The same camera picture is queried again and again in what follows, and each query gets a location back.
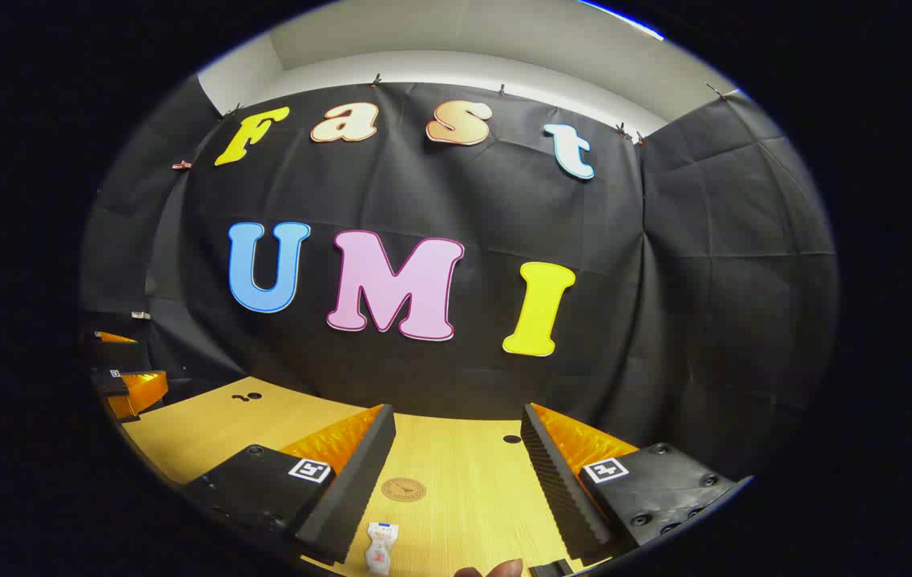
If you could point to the white toothpaste tube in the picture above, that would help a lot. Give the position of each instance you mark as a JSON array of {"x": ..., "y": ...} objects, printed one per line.
[{"x": 380, "y": 549}]

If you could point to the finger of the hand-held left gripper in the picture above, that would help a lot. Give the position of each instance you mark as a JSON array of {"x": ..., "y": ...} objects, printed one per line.
[
  {"x": 115, "y": 351},
  {"x": 131, "y": 393}
]

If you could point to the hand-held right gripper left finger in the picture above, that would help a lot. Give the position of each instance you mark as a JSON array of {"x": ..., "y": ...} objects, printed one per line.
[{"x": 352, "y": 497}]

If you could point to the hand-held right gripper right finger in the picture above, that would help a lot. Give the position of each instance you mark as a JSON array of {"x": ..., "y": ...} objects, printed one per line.
[{"x": 560, "y": 497}]

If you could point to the round brown coaster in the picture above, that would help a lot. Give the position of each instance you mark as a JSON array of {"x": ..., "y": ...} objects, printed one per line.
[{"x": 404, "y": 490}]

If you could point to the wooden desktop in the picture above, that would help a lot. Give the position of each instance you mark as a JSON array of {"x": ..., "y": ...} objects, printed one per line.
[{"x": 456, "y": 481}]

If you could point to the black backdrop cloth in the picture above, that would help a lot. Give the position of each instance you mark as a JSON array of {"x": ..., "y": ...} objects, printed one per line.
[{"x": 440, "y": 385}]

